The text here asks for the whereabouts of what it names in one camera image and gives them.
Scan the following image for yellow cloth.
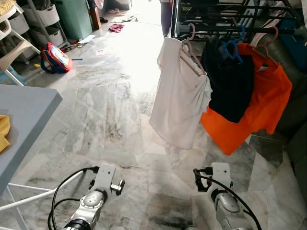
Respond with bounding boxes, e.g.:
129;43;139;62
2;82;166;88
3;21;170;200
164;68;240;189
0;115;11;154

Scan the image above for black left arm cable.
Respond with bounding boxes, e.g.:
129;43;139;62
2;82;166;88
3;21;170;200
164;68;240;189
50;166;100;230

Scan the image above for black metal drying rack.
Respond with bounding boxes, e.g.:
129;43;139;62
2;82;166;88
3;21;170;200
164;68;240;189
170;0;307;39

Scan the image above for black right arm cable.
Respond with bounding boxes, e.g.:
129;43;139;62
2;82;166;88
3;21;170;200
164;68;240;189
194;169;263;230

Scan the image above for orange shirt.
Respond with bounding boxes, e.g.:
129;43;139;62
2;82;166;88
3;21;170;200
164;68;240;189
200;42;293;156

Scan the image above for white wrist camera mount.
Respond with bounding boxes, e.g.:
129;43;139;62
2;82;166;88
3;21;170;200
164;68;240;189
91;163;118;192
210;162;234;193

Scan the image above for white plastic high chair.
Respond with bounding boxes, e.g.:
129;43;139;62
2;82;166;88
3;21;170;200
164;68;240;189
0;2;41;87

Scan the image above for grey folding table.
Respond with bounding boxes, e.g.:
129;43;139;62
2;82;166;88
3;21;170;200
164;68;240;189
0;85;63;230

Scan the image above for shelf with white baskets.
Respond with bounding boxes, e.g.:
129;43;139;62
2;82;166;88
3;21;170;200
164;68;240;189
22;0;65;48

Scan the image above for black shirt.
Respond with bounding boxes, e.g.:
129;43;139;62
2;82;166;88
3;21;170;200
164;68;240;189
201;37;256;123

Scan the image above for adult person legs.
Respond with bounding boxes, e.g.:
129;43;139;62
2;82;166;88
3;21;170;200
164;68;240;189
160;0;172;38

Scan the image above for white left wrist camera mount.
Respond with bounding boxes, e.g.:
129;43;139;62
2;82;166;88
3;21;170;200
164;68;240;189
91;163;118;192

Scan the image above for dark pink plastic hanger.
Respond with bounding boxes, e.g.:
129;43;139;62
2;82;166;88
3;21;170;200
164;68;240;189
249;26;280;63

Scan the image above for green bin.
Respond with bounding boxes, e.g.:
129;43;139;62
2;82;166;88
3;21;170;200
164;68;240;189
53;0;93;41

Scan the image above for blue plastic hanger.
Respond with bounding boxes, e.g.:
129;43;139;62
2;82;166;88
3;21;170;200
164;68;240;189
220;25;246;64

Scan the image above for white paper sheet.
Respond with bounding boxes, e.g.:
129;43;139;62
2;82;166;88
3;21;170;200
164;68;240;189
77;34;96;46

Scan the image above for red blue school bag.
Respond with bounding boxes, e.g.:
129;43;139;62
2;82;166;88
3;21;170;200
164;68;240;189
40;42;73;74

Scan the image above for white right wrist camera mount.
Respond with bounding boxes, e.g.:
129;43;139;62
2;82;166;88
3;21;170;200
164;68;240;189
210;162;234;193

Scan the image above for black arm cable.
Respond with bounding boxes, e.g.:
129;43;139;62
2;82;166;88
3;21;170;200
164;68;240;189
50;166;100;230
194;169;263;230

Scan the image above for small pink cloth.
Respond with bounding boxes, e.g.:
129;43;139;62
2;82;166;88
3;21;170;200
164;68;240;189
108;23;125;33

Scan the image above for white shirt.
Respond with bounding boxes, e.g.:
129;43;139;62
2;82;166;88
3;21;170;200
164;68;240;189
149;37;213;150

